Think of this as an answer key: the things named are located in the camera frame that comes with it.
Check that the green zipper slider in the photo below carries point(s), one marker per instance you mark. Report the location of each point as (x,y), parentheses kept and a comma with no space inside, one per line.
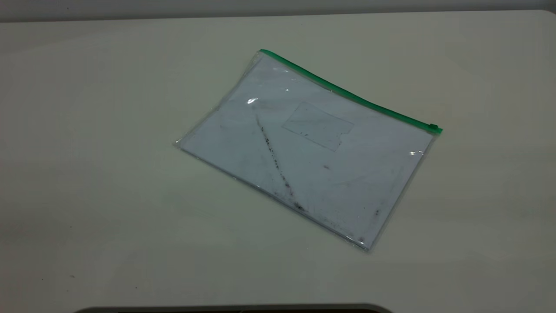
(433,127)

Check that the transparent plastic zipper bag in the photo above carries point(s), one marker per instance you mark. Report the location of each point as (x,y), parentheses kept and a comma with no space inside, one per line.
(312,148)

